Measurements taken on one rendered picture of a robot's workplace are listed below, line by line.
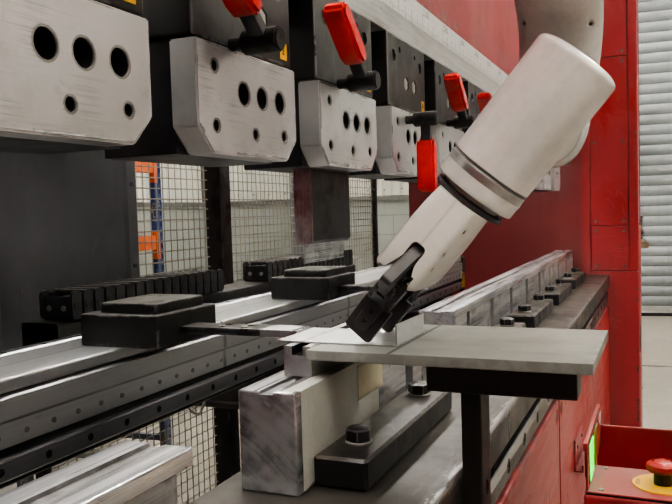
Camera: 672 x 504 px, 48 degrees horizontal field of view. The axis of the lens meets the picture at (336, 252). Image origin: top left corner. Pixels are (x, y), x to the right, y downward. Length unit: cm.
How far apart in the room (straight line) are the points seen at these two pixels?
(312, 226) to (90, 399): 31
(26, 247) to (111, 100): 73
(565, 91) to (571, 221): 222
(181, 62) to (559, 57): 33
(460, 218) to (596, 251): 222
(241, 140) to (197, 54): 8
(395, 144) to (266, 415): 37
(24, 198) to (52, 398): 43
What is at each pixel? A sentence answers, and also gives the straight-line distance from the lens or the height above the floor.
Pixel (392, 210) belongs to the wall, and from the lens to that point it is 845.
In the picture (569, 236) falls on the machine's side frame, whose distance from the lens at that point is 291.
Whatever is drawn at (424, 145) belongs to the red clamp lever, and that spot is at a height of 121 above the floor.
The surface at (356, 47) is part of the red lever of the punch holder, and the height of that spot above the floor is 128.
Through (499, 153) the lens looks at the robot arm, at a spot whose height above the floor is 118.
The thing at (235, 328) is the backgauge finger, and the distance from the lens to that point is 86.
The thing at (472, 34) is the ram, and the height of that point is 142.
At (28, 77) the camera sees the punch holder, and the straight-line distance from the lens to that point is 42.
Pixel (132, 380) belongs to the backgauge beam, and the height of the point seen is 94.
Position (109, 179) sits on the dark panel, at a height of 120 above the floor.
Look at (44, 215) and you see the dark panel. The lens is 120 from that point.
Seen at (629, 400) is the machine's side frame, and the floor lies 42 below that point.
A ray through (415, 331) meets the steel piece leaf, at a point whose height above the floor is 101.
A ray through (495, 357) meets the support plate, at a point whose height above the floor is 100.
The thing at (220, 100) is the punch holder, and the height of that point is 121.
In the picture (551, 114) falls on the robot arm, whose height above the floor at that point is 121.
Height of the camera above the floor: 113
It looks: 3 degrees down
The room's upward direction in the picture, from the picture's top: 2 degrees counter-clockwise
